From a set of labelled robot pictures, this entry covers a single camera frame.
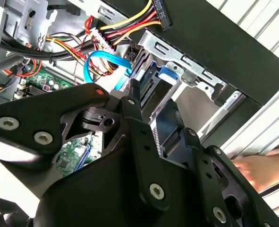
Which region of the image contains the person's bare hand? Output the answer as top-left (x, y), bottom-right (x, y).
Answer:
top-left (231, 148), bottom-right (279, 193)

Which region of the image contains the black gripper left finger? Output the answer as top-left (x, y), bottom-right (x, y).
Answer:
top-left (0, 79), bottom-right (172, 214)

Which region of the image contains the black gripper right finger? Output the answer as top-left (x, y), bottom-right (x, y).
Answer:
top-left (156, 98), bottom-right (279, 227)

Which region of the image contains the hard disk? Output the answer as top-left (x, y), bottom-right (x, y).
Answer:
top-left (133, 60), bottom-right (179, 123)

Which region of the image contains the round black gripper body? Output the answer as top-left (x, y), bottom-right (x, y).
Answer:
top-left (33, 146), bottom-right (279, 227)

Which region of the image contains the blue SATA wire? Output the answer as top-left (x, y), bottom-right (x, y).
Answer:
top-left (83, 50), bottom-right (133, 92)

